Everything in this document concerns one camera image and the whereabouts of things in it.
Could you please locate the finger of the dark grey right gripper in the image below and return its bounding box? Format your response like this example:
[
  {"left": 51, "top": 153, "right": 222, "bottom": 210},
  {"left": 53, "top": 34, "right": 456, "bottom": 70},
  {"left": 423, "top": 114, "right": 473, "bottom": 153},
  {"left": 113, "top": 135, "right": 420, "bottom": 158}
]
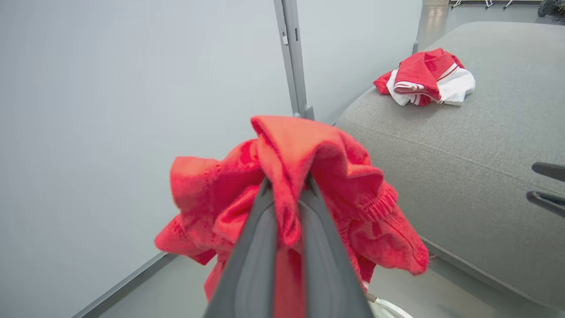
[
  {"left": 526, "top": 190, "right": 565, "bottom": 219},
  {"left": 531, "top": 162, "right": 565, "bottom": 183}
]

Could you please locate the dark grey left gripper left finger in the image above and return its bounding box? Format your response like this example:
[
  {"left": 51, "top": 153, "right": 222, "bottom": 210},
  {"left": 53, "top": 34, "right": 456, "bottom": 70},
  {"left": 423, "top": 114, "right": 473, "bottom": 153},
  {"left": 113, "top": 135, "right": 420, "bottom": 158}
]
[{"left": 203, "top": 177, "right": 279, "bottom": 318}]

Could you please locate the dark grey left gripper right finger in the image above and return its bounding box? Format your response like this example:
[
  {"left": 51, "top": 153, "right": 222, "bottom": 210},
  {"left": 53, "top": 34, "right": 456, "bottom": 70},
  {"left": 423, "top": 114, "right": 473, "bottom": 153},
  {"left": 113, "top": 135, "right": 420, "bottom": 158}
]
[{"left": 298, "top": 173, "right": 375, "bottom": 318}]

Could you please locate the red cloth garment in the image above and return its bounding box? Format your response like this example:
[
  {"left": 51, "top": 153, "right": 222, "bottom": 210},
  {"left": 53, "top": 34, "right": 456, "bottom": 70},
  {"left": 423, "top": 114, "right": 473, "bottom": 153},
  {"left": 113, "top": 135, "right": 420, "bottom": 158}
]
[{"left": 154, "top": 115, "right": 429, "bottom": 318}]

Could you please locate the grey fabric sofa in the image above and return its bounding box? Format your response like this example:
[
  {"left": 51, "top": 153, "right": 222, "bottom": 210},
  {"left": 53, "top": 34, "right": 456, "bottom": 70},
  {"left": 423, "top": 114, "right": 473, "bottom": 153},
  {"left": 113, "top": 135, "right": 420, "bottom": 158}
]
[{"left": 337, "top": 21, "right": 565, "bottom": 310}]

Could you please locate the red and white garment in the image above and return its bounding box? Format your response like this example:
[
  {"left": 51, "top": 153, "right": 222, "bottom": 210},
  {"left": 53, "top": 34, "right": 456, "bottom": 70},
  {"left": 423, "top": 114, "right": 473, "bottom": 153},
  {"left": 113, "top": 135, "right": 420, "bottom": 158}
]
[{"left": 373, "top": 48, "right": 476, "bottom": 107}]

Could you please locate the white laundry basket wicker rim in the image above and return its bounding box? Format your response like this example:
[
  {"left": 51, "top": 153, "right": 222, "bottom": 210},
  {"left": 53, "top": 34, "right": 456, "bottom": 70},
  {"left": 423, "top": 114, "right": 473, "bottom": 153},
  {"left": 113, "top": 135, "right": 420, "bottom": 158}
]
[{"left": 365, "top": 292, "right": 414, "bottom": 318}]

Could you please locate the black wheeled object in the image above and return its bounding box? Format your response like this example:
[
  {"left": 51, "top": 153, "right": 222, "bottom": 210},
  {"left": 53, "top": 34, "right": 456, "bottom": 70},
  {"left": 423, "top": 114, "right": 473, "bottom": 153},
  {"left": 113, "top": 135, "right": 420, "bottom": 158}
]
[{"left": 537, "top": 0, "right": 565, "bottom": 19}]

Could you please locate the grey metal partition base rail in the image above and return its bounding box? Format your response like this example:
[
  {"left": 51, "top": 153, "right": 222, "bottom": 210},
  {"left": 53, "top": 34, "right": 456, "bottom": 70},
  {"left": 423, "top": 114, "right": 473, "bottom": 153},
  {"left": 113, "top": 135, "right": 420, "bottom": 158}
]
[{"left": 71, "top": 251, "right": 179, "bottom": 318}]

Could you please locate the grey curved post foot bracket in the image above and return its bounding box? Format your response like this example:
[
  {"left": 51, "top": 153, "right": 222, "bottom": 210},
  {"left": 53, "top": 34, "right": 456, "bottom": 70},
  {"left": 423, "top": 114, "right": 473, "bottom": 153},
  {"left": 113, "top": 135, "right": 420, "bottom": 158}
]
[{"left": 293, "top": 104, "right": 316, "bottom": 121}]

